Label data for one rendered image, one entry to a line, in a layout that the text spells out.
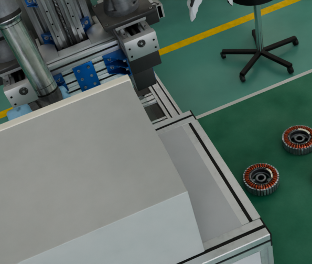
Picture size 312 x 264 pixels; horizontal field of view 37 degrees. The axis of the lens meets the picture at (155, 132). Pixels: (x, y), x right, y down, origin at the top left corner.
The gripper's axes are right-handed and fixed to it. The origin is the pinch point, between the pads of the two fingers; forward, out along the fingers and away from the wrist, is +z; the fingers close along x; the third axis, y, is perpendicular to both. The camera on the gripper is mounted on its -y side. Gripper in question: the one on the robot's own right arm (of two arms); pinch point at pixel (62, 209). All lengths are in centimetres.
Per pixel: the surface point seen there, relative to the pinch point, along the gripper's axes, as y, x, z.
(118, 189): -63, -21, -19
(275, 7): 202, -178, -20
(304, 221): -26, -66, 24
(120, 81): -37, -30, -35
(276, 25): 182, -165, -8
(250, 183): -12, -58, 12
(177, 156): -35, -37, -12
